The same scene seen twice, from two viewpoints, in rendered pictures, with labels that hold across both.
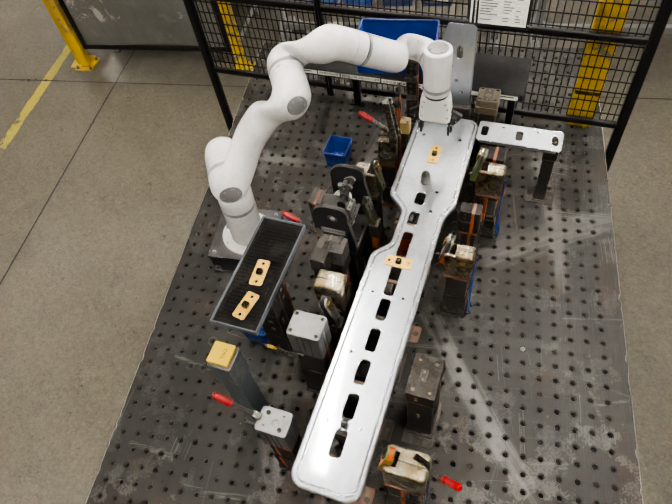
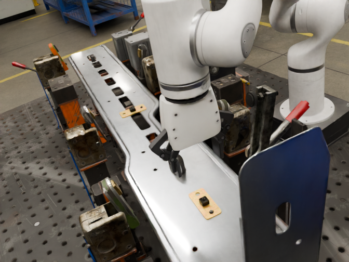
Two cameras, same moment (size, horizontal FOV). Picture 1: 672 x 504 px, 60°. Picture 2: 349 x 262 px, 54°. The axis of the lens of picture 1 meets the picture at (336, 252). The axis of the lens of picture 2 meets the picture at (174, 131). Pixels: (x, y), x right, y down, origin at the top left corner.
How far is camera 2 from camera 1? 213 cm
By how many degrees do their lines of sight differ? 82
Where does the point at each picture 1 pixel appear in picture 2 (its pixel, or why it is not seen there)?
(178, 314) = (280, 86)
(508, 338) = (52, 222)
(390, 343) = (97, 86)
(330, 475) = (85, 52)
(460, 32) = (285, 166)
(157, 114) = not seen: outside the picture
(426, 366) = (62, 84)
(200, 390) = not seen: hidden behind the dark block
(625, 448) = not seen: outside the picture
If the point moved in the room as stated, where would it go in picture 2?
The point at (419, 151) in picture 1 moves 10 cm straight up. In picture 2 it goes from (227, 193) to (223, 158)
